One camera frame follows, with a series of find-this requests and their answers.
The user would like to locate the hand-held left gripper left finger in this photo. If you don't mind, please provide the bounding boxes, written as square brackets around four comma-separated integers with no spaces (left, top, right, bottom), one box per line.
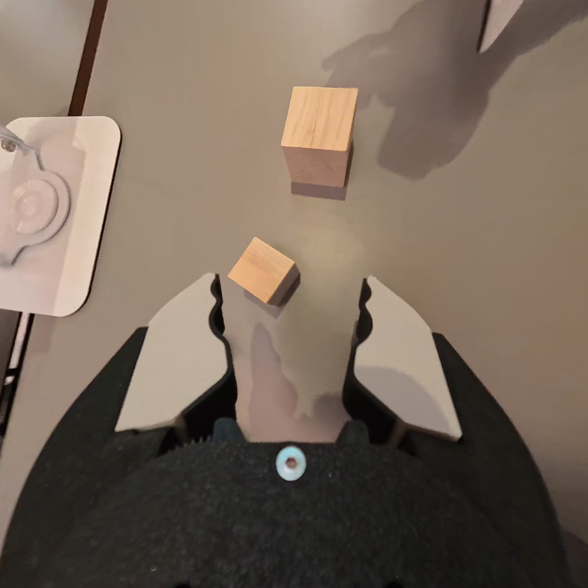
[114,273,239,439]

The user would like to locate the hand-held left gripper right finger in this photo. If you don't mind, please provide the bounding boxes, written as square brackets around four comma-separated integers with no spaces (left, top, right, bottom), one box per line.
[342,276,463,445]

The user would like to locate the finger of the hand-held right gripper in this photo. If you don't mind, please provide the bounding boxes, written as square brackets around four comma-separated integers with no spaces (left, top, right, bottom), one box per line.
[476,0,525,54]

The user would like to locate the medium natural wooden cube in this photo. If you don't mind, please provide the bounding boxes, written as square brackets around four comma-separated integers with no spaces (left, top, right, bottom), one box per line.
[227,236,300,306]

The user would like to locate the large natural wooden cube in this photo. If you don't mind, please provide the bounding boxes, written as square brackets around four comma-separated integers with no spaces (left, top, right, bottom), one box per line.
[281,86,359,188]

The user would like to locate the white mount plate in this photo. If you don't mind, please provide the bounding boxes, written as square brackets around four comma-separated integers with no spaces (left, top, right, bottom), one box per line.
[0,116,122,318]

